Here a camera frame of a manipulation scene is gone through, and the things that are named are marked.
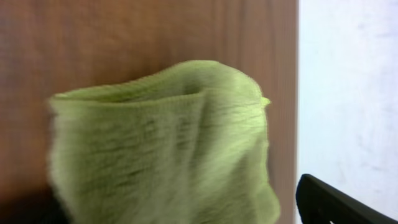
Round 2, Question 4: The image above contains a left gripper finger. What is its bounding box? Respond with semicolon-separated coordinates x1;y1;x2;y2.
295;174;397;224

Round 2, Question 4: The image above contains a green microfiber cloth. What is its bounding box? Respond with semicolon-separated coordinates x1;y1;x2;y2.
50;60;280;223

